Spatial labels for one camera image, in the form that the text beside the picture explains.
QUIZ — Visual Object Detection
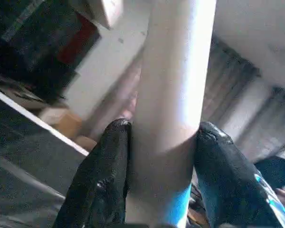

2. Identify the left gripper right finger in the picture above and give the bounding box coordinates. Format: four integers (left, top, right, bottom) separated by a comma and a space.
194, 121, 285, 228

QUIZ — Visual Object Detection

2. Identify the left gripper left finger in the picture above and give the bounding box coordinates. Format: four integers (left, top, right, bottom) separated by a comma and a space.
55, 119, 132, 228

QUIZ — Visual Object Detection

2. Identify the white plastic table leg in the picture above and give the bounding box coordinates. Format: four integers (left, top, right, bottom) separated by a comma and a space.
126, 0, 217, 227

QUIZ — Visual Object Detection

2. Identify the brown cardboard box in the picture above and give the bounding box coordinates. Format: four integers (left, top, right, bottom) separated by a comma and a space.
38, 105, 84, 139

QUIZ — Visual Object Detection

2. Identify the grey curtain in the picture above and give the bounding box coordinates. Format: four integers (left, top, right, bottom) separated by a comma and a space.
202, 38, 285, 164

